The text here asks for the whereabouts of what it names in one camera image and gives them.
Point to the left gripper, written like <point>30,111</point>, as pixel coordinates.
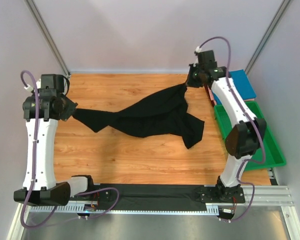
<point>69,108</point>

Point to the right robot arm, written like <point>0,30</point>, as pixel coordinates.
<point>247,133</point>

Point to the pink folded t-shirt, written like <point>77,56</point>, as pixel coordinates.
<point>246,96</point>

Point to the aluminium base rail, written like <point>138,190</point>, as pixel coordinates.
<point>258,195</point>

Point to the left aluminium frame post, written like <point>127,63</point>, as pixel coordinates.
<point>37,16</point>

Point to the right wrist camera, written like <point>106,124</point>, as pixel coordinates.
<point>198,51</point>

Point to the dark red folded t-shirt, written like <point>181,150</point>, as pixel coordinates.
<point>210,95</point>

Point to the right aluminium frame post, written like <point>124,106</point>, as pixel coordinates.
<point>279,14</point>

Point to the blue folded t-shirt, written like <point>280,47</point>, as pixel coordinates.
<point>243,85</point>

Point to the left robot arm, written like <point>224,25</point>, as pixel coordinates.
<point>42,110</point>

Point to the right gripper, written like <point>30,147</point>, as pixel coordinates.
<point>192,78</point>

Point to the black t-shirt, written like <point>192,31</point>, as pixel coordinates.
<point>163,112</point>

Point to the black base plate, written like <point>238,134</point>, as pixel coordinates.
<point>160,197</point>

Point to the aluminium frame post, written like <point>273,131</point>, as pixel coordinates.
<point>37,16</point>
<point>279,14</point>

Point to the green plastic tray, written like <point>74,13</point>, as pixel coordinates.
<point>274,154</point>

